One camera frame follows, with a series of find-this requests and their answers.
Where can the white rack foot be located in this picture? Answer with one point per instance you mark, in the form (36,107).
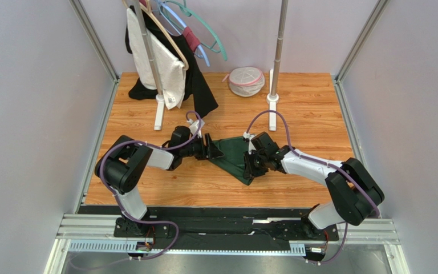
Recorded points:
(272,100)
(159,118)

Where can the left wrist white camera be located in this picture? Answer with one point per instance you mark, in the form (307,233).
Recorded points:
(195,127)

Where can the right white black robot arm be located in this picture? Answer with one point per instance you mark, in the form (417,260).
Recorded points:
(354,193)

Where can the teal plastic hanger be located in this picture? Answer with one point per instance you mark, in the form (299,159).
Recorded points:
(215,46)

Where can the left white rack foot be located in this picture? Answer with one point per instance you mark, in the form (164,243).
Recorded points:
(159,118)

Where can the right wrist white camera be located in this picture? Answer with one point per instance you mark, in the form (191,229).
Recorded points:
(248,139)

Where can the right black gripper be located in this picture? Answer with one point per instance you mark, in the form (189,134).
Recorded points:
(252,162)

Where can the right metal rack pole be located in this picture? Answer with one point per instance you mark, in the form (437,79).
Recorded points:
(278,50)

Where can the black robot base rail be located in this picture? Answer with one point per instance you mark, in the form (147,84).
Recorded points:
(216,229)

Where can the dark red hanging cloth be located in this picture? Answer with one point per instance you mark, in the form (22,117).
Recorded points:
(192,41)

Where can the blue plastic hanger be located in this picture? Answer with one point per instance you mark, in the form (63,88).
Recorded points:
(180,27)

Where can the right white rack foot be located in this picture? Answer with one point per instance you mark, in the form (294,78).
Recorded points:
(272,100)

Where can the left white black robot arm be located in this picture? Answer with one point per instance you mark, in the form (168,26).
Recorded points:
(122,166)

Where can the white hanging towel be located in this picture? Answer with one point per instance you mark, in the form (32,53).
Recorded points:
(170,68)

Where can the white mesh laundry bag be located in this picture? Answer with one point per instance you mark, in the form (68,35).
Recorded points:
(245,81)

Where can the aluminium frame rail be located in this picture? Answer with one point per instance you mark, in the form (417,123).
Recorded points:
(84,245)

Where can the dark green cloth napkin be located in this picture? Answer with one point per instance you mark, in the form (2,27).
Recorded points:
(233,160)

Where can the wrist white camera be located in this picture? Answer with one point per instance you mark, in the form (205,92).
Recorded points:
(248,139)
(195,127)

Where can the metal rack pole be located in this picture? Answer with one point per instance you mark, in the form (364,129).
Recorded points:
(278,50)
(149,48)

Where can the black hanging garment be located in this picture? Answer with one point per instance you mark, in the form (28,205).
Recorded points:
(196,85)

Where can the wooden clothes hanger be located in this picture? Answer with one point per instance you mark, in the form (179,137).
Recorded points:
(146,7)

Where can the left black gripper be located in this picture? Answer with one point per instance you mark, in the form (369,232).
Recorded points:
(213,151)

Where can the left metal rack pole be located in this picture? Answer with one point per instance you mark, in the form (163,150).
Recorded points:
(149,48)

